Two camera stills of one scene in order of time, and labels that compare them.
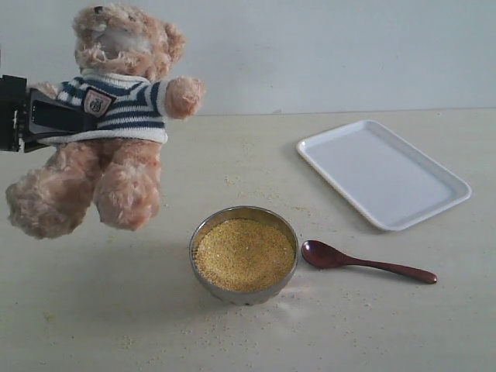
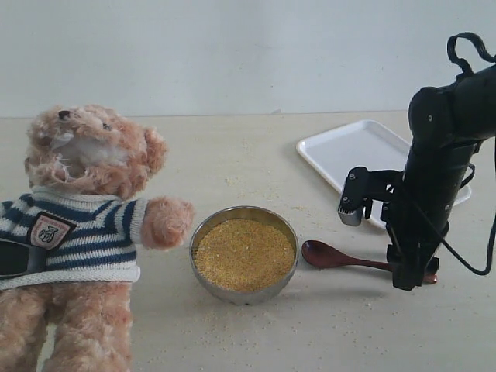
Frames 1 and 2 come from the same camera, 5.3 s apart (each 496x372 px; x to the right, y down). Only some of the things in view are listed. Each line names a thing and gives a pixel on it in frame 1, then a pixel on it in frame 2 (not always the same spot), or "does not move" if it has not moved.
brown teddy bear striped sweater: [113, 171] → [84, 167]
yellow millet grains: [242, 254] does not move
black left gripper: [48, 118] → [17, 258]
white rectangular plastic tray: [387, 181] does not move
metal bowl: [244, 254] does not move
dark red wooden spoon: [323, 254] does not move
